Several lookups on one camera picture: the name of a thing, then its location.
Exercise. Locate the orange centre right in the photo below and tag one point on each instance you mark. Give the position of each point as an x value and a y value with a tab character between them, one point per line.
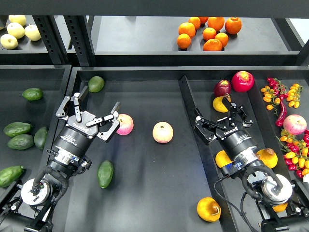
223	38

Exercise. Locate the red chili pepper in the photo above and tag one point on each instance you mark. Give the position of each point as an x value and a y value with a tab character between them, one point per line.
282	115

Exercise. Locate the orange back centre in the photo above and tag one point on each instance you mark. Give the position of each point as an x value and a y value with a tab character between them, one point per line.
216	23

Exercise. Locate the cherry tomato bunch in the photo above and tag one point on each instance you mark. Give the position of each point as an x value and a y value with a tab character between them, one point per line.
275	92
295	152

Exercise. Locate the green avocado tray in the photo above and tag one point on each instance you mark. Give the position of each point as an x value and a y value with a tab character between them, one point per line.
105	173

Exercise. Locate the upper cherry tomato bunch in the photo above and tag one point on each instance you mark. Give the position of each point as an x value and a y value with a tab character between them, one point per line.
275	92

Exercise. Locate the orange front left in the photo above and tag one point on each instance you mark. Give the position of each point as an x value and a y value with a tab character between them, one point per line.
183	41

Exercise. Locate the big red apple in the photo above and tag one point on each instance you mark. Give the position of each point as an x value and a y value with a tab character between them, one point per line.
242	81

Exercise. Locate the black centre tray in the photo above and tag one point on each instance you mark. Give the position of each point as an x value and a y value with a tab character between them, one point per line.
155	187

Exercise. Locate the yellow pear left row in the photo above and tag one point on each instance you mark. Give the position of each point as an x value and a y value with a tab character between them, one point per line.
222	159

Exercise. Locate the pale pink apple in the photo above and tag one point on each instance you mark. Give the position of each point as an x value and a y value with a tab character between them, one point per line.
162	132

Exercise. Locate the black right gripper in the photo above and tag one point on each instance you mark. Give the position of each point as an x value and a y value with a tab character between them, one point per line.
233	137

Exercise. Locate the black shelf post centre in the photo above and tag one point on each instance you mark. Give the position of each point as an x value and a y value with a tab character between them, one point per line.
80	35

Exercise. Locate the yellow apple shelf front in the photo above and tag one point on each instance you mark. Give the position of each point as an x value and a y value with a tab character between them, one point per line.
8	41

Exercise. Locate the black left tray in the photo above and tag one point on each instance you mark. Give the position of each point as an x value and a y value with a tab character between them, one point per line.
14	79

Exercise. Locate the yellow pear tray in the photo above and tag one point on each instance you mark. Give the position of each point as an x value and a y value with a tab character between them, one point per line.
208	209

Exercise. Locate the orange right with stem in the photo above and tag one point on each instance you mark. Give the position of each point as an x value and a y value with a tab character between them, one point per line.
233	25

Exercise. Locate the purple red onion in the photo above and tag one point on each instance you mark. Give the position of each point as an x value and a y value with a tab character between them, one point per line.
221	88

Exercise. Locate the black tray divider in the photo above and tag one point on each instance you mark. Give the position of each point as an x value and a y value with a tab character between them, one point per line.
227	219

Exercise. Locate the yellow apple shelf middle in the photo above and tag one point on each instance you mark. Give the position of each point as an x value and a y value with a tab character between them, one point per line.
16	30

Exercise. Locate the yellow pear near onion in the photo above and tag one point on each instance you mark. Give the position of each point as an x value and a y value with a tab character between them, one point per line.
218	105

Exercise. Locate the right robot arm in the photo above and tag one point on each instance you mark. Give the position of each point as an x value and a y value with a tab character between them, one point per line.
272	192

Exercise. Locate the pink apple right tray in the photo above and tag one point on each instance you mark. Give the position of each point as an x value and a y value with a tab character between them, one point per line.
295	124

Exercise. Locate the lower cherry tomato bunch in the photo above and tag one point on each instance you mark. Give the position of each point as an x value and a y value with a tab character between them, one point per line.
295	152

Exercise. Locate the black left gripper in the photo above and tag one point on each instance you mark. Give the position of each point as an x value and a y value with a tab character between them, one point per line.
77	135

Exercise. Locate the black shelf post left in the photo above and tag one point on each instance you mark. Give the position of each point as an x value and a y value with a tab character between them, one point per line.
51	38

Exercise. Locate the yellow pear right row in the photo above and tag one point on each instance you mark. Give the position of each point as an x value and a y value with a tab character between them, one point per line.
268	157

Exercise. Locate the black tray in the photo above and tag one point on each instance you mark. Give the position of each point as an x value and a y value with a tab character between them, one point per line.
14	79
155	187

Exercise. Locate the yellow pear row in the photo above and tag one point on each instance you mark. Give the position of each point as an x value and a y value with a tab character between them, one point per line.
268	157
222	159

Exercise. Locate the yellow pear lower right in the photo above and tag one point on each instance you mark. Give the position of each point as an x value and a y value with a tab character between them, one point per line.
280	208

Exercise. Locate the pink red apple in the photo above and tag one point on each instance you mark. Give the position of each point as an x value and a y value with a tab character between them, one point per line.
126	124

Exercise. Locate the black shelf post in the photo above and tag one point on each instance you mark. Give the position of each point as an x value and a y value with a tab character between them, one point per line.
80	35
51	38

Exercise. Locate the yellow apple shelf right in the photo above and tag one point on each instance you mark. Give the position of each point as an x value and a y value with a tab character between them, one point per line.
32	32

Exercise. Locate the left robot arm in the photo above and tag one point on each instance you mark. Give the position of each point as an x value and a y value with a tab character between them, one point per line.
28	207

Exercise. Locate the round avocado left tray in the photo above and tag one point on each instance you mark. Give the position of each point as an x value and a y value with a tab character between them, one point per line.
33	94

